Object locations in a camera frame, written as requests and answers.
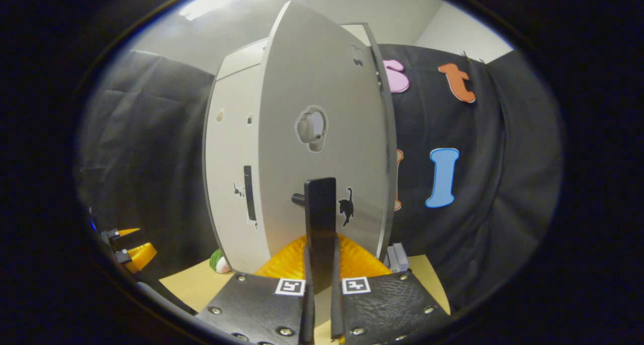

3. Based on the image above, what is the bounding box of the beige double-door shoe cabinet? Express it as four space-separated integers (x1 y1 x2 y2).
202 22 398 275

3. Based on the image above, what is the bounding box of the black backdrop cloth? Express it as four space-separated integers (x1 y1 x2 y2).
75 43 561 310

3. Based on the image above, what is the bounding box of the green white watermelon plush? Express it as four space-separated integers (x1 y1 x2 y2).
210 248 233 274

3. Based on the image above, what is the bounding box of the beige camera sticker cabinet door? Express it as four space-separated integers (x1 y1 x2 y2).
205 73 267 274

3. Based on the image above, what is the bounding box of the beige headphone sticker cabinet door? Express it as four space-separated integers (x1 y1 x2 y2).
258 1 398 294

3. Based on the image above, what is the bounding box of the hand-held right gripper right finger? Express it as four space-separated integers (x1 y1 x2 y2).
330 233 452 343

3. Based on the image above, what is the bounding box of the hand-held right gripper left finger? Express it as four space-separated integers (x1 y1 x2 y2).
195 234 316 345

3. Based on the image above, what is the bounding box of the small white box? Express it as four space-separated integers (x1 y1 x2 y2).
386 243 409 274

